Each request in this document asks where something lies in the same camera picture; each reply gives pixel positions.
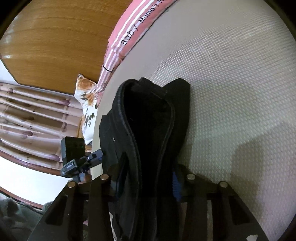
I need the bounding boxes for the black denim pants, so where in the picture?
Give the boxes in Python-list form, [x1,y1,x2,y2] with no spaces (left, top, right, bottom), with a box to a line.
[99,78,190,240]

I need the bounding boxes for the grey knit sleeve forearm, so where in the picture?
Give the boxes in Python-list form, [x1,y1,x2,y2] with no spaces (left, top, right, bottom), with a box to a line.
[1,198,52,240]

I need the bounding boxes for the person left hand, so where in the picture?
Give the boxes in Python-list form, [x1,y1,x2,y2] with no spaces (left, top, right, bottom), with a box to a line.
[78,173,92,185]

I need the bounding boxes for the beige patterned curtain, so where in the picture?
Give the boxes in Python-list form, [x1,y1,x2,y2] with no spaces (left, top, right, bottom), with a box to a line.
[1,83,82,169]

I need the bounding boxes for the floral white orange pillow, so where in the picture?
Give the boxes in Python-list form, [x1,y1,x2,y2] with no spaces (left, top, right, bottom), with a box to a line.
[74,73,98,145]

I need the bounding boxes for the woven bamboo headboard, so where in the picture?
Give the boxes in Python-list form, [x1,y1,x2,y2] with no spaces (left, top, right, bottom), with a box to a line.
[1,1,130,94]

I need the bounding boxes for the pink striped long pillow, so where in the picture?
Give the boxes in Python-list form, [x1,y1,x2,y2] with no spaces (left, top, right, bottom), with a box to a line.
[93,0,174,103]

